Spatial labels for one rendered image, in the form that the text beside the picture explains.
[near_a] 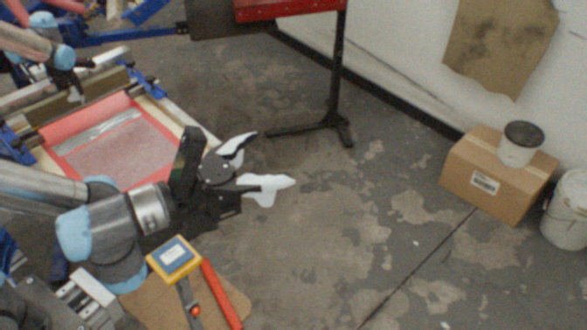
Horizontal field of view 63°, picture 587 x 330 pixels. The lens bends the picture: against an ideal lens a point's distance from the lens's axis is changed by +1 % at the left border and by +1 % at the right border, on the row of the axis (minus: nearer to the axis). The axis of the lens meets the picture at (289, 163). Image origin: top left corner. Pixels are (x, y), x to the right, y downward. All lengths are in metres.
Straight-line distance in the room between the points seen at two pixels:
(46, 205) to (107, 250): 0.14
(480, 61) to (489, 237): 1.00
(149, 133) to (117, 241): 1.24
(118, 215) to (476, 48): 2.48
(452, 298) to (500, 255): 0.41
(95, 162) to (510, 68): 2.16
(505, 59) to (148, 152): 1.93
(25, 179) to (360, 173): 2.45
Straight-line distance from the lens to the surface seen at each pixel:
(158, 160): 1.85
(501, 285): 2.79
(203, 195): 0.77
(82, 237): 0.74
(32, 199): 0.84
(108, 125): 2.05
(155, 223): 0.75
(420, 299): 2.61
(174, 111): 1.99
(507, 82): 2.96
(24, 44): 1.57
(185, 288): 1.70
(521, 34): 2.80
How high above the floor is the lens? 2.24
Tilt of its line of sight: 47 degrees down
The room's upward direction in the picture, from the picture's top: straight up
